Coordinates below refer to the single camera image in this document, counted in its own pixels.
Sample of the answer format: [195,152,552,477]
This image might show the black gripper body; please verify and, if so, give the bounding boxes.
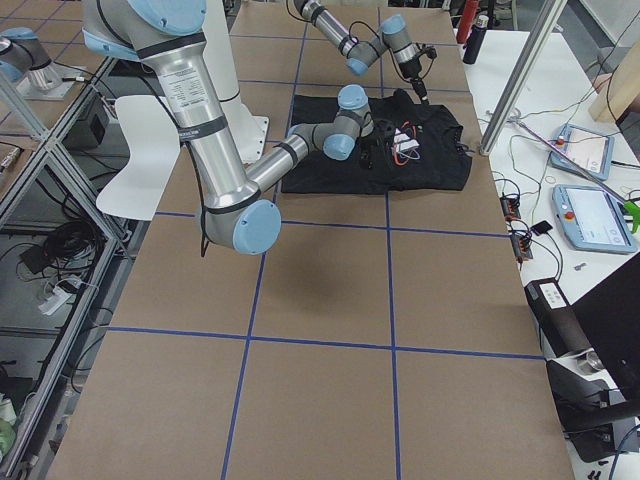
[398,54,422,82]
[358,119,396,168]

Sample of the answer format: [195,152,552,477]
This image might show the black printed t-shirt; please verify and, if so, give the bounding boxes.
[281,89,472,195]

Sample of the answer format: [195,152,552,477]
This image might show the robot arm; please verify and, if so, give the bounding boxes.
[83,1,374,255]
[293,1,437,105]

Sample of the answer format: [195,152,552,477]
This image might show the black water bottle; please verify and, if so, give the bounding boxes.
[462,15,489,65]

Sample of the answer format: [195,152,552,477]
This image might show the red bottle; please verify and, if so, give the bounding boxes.
[456,0,479,45]

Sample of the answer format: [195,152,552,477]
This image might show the grey hub with orange ports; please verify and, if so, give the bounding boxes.
[500,195,521,222]

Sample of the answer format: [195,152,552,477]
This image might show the blue teach pendant tablet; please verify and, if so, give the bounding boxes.
[555,124,614,181]

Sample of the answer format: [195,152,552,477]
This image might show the seated person beige shirt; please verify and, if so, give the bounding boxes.
[589,42,639,122]

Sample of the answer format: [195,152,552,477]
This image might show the white plastic chair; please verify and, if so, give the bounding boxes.
[96,95,180,221]

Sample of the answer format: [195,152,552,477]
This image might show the black device with buttons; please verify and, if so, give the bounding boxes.
[524,278,593,358]

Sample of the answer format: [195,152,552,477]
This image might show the white power strip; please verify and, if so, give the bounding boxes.
[39,278,80,316]

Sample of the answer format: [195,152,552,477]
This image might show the aluminium frame post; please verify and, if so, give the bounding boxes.
[479,0,567,156]

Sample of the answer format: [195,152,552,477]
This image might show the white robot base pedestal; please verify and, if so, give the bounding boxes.
[201,0,269,166]

